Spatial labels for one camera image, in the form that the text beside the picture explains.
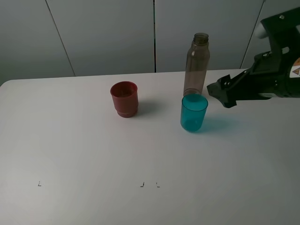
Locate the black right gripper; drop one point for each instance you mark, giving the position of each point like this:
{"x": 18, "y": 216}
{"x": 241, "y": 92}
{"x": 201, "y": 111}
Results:
{"x": 269, "y": 77}

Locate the smoky translucent water bottle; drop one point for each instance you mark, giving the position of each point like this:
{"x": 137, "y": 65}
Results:
{"x": 198, "y": 57}

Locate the teal translucent plastic cup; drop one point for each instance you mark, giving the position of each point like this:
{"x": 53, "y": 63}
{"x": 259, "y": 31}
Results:
{"x": 193, "y": 110}

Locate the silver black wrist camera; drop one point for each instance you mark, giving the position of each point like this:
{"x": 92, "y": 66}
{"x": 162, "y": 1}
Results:
{"x": 282, "y": 32}

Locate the red plastic cup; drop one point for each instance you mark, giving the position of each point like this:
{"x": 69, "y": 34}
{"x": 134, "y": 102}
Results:
{"x": 125, "y": 98}

